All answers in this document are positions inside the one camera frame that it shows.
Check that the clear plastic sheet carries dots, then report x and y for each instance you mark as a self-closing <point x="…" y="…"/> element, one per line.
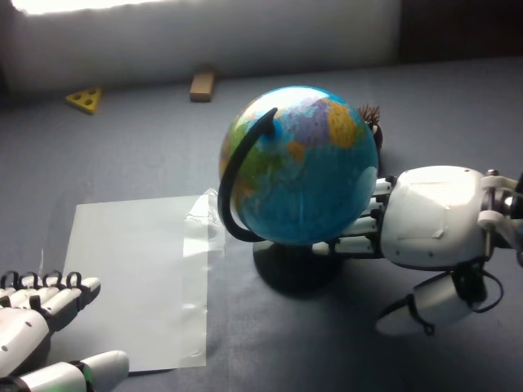
<point x="143" y="265"/>

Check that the blue desktop globe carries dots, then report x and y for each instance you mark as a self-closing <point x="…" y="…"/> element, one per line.
<point x="306" y="183"/>

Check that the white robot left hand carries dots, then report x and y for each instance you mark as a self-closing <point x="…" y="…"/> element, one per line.
<point x="20" y="330"/>

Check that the wooden rectangular block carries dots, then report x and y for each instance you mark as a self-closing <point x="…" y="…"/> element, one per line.
<point x="202" y="85"/>

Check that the grey table cloth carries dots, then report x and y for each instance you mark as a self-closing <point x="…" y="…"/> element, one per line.
<point x="143" y="147"/>

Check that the yellow triangle block with holes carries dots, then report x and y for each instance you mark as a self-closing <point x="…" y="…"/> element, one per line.
<point x="86" y="102"/>

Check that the white backdrop board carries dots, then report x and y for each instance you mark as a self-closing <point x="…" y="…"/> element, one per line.
<point x="204" y="41"/>

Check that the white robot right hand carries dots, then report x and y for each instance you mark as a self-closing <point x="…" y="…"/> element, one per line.
<point x="429" y="220"/>

